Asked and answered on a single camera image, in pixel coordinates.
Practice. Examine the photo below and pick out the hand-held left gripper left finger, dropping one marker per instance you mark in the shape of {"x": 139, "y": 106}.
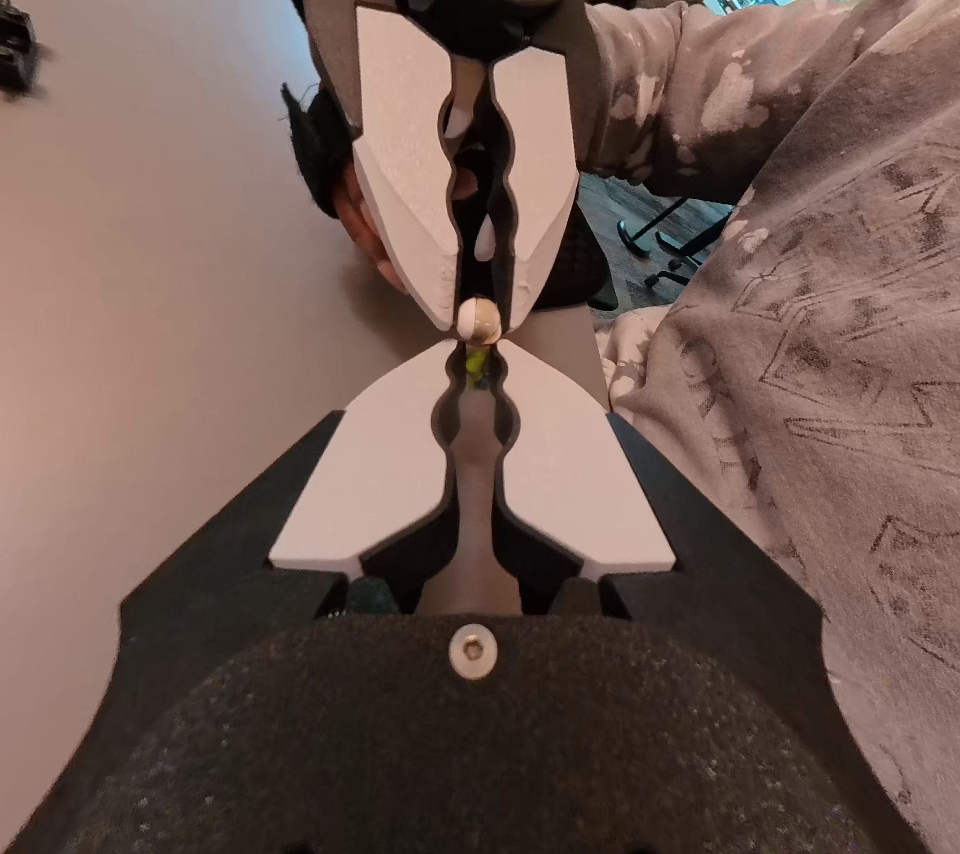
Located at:
{"x": 360, "y": 494}

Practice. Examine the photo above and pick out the lime green lego minifigure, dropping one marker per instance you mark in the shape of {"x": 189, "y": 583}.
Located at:
{"x": 477, "y": 319}

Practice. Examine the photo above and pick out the person's right hand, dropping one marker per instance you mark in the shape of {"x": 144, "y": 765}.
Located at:
{"x": 357, "y": 217}

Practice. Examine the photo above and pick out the person's grey sweatshirt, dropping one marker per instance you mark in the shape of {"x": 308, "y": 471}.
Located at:
{"x": 840, "y": 419}

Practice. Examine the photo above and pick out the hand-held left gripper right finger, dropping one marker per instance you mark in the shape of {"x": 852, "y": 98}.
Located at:
{"x": 585, "y": 494}

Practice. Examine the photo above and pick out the black lego chassis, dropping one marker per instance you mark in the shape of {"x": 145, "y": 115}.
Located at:
{"x": 15, "y": 44}

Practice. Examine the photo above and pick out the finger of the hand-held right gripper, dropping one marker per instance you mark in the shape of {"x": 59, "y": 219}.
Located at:
{"x": 543, "y": 149}
{"x": 398, "y": 149}

